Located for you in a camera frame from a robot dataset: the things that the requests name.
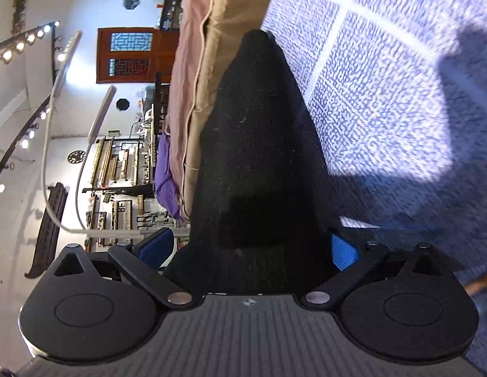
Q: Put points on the round dark wall ornament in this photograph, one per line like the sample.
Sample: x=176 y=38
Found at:
x=75 y=157

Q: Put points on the dark octagonal wall ornament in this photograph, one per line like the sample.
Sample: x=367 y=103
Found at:
x=131 y=2
x=122 y=104

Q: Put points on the track light rail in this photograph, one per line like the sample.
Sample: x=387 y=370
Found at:
x=27 y=135
x=19 y=45

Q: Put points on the pink striped cloth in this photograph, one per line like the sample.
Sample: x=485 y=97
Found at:
x=188 y=47

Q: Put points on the wooden display shelf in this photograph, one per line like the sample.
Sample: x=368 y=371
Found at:
x=117 y=165

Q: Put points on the purple cloth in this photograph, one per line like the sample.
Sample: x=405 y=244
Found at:
x=166 y=176

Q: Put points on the white gooseneck lamp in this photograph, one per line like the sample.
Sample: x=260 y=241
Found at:
x=64 y=66

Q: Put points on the green garland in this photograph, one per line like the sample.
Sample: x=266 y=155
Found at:
x=20 y=4

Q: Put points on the blue plaid bed sheet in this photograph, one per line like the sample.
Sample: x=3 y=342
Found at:
x=385 y=86

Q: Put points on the dark wooden wall ornament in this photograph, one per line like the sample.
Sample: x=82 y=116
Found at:
x=49 y=227

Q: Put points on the red wooden door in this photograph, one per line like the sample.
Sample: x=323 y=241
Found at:
x=105 y=55

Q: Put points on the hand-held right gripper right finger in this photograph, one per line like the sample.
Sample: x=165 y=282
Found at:
x=345 y=253

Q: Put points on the black shirt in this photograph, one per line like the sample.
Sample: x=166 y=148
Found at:
x=259 y=145

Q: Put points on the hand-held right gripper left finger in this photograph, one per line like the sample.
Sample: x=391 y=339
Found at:
x=157 y=249

